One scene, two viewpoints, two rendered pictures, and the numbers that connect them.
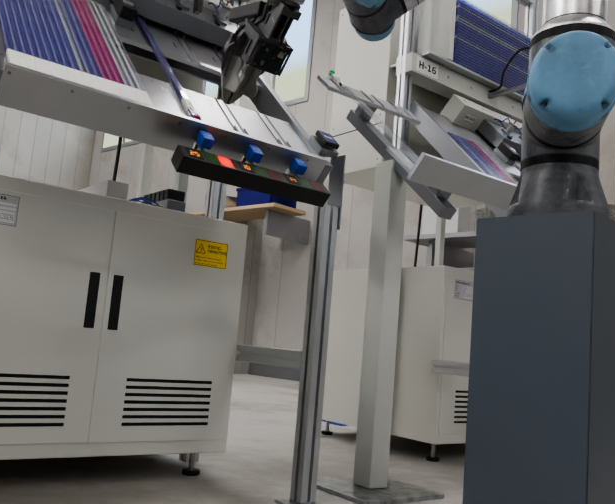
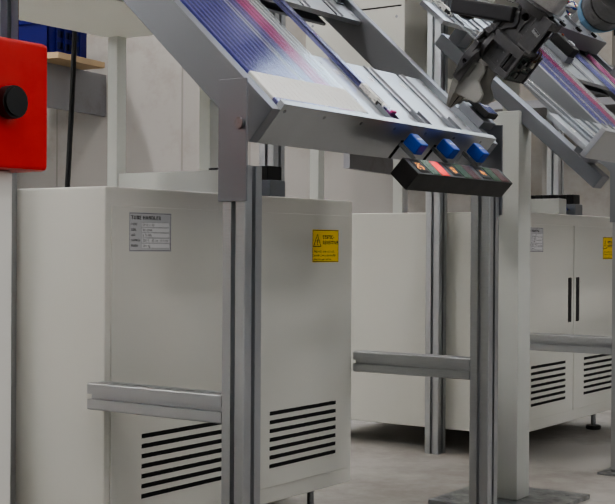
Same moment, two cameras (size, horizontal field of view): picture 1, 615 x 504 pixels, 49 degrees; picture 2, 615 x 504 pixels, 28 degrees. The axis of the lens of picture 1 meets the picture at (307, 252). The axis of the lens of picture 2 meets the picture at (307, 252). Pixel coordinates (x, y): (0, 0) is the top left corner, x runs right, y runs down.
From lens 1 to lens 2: 1.22 m
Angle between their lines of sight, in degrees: 19
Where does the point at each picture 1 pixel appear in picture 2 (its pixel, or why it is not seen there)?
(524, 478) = not seen: outside the picture
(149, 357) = (285, 383)
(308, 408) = (488, 423)
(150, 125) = (370, 136)
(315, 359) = (490, 368)
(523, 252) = not seen: outside the picture
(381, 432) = (522, 435)
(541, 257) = not seen: outside the picture
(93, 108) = (333, 130)
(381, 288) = (515, 269)
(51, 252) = (200, 275)
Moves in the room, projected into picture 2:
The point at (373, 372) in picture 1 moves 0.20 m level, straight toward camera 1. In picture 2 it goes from (511, 368) to (548, 378)
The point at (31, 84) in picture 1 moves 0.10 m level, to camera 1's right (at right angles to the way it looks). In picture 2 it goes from (296, 118) to (361, 120)
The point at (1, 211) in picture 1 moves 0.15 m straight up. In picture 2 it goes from (158, 235) to (158, 142)
